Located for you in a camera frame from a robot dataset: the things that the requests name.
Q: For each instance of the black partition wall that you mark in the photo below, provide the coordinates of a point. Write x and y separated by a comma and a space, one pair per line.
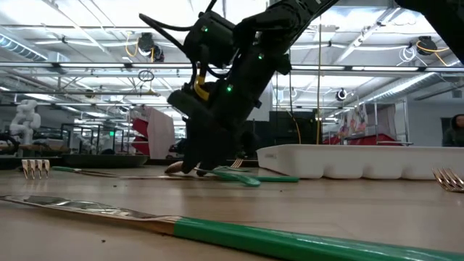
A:
262, 134

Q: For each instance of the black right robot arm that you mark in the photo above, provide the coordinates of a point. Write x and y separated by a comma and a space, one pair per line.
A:
275, 21

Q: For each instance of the distant cluttered workbench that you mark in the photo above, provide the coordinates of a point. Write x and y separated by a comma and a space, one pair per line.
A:
43, 148

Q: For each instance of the white square pillar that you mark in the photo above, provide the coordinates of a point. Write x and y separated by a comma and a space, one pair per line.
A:
267, 105

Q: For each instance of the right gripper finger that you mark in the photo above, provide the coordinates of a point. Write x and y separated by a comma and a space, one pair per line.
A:
194, 145
219, 148

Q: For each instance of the black metal cage frame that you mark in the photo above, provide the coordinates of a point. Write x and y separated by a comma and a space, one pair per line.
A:
90, 124

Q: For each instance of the colourful hanging posters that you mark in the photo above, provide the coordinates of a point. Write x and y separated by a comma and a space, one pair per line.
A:
359, 121

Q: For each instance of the white leaning board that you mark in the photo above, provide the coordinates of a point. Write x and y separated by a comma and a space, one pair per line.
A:
161, 134

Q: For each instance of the person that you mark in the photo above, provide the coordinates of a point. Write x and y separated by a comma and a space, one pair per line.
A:
455, 136

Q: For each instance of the red storage bin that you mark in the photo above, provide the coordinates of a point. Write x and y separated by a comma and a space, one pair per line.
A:
139, 127

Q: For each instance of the grey metal rack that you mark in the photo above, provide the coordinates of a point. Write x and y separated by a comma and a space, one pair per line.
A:
404, 119

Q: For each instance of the dark grey round plate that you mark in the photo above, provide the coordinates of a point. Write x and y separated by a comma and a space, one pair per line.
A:
105, 160

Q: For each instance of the tall black cabinet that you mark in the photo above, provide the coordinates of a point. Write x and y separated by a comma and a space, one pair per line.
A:
304, 127

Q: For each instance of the white plastic cutlery tray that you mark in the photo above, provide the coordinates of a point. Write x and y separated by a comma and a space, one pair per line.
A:
362, 159

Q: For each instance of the dark wall window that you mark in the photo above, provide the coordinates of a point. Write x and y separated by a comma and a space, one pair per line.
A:
445, 125

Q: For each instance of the long red bin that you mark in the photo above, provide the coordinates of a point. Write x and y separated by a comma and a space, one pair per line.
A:
373, 138

